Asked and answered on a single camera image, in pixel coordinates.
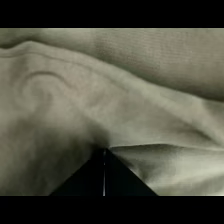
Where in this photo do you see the beige garment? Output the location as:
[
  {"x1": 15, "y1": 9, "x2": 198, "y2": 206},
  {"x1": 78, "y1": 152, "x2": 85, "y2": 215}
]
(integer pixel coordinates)
[{"x1": 0, "y1": 27, "x2": 224, "y2": 197}]

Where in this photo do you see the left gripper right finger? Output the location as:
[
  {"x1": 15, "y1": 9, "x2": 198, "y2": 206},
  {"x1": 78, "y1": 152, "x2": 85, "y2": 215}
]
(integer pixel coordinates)
[{"x1": 104, "y1": 147, "x2": 160, "y2": 197}]

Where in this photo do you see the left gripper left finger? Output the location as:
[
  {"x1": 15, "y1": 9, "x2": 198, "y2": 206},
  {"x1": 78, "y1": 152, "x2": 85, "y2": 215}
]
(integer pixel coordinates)
[{"x1": 49, "y1": 147, "x2": 106, "y2": 197}]

